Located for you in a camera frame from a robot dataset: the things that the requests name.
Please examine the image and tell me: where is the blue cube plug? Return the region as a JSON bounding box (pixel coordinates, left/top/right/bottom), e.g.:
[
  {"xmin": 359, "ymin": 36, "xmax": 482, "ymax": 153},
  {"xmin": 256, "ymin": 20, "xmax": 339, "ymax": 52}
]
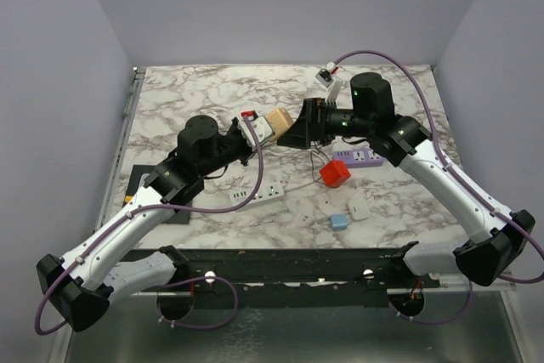
[{"xmin": 330, "ymin": 214, "xmax": 349, "ymax": 231}]

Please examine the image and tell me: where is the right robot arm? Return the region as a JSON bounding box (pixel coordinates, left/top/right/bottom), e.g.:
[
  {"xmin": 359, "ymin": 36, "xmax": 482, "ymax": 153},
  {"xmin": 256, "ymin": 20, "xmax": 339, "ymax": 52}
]
[{"xmin": 277, "ymin": 72, "xmax": 535, "ymax": 287}]

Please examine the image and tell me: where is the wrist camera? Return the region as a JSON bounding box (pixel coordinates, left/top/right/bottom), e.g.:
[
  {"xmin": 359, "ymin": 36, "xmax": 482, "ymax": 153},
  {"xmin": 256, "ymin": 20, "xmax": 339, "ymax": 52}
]
[
  {"xmin": 315, "ymin": 63, "xmax": 343, "ymax": 104},
  {"xmin": 238, "ymin": 117, "xmax": 275, "ymax": 150}
]

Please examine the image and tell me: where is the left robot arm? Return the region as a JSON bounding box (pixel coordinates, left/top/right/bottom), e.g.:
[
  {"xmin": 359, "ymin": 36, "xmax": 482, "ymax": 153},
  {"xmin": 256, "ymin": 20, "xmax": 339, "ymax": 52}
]
[{"xmin": 34, "ymin": 115, "xmax": 264, "ymax": 336}]

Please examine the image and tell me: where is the aluminium frame rail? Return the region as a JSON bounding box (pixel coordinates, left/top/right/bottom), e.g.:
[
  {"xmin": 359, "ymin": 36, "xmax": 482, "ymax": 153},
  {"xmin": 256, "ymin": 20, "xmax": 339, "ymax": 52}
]
[{"xmin": 65, "ymin": 254, "xmax": 518, "ymax": 298}]

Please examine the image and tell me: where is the white power strip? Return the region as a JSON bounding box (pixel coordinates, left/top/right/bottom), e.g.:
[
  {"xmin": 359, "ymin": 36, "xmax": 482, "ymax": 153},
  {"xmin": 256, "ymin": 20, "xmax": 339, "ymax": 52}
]
[{"xmin": 228, "ymin": 182, "xmax": 324, "ymax": 207}]

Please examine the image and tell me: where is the white plug adapter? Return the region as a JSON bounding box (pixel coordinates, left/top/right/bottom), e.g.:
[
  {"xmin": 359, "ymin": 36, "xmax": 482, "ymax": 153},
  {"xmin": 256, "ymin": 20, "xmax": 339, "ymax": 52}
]
[{"xmin": 347, "ymin": 197, "xmax": 371, "ymax": 221}]

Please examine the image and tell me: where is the purple power strip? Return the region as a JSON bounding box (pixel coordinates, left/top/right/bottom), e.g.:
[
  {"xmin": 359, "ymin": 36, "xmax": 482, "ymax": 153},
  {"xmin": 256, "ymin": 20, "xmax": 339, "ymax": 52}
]
[{"xmin": 332, "ymin": 148, "xmax": 385, "ymax": 168}]

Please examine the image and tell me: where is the red cube socket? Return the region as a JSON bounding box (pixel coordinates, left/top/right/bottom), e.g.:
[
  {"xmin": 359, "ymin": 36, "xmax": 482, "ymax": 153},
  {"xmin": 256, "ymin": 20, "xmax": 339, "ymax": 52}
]
[{"xmin": 320, "ymin": 160, "xmax": 351, "ymax": 188}]

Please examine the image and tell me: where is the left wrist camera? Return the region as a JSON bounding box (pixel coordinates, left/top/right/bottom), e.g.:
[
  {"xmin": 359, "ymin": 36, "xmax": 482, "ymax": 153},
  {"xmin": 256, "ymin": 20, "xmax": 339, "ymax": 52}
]
[{"xmin": 238, "ymin": 117, "xmax": 275, "ymax": 150}]

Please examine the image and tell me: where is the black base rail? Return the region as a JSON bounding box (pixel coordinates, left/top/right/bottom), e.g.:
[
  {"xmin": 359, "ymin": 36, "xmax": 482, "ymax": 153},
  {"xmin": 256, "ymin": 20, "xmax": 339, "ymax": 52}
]
[{"xmin": 127, "ymin": 246, "xmax": 441, "ymax": 309}]

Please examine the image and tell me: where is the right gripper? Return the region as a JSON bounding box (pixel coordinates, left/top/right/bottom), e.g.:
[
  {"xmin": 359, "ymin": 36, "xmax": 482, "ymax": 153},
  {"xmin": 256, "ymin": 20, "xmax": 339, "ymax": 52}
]
[{"xmin": 278, "ymin": 96, "xmax": 374, "ymax": 148}]

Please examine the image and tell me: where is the beige cube socket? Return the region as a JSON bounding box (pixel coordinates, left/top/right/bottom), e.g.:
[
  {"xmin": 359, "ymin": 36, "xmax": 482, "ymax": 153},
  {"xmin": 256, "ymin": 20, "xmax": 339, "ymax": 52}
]
[{"xmin": 265, "ymin": 107, "xmax": 293, "ymax": 141}]

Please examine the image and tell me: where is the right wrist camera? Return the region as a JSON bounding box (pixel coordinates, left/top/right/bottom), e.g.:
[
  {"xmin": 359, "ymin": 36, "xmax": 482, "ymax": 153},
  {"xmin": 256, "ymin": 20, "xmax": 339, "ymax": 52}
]
[{"xmin": 315, "ymin": 63, "xmax": 343, "ymax": 104}]

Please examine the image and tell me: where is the black mat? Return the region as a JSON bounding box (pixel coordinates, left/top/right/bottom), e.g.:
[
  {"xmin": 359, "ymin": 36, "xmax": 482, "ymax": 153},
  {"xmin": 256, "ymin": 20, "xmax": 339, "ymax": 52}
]
[{"xmin": 125, "ymin": 163, "xmax": 195, "ymax": 225}]

